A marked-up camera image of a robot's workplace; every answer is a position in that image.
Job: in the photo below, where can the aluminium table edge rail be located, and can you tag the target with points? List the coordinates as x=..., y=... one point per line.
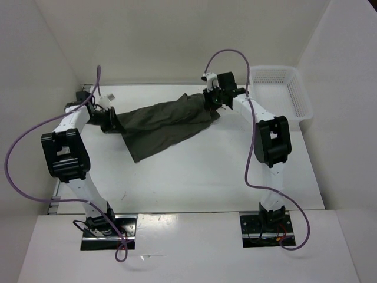
x=56, y=203

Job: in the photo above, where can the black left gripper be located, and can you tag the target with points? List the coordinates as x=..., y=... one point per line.
x=114, y=124

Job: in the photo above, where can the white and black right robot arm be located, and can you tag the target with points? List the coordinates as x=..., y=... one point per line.
x=272, y=144

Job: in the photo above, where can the dark olive green shorts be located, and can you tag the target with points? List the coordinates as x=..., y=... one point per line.
x=149, y=130

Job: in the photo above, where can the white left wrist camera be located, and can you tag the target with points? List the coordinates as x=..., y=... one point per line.
x=105, y=101

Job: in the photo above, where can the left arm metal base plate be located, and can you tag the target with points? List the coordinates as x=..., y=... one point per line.
x=94, y=239

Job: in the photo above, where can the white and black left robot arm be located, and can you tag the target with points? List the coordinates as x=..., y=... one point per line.
x=68, y=160

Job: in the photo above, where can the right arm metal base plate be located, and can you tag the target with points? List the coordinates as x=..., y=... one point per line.
x=255, y=236

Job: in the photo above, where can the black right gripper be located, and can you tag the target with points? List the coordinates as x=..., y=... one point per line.
x=208, y=101

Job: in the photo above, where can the white perforated plastic basket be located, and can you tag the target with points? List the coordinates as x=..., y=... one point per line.
x=281, y=91

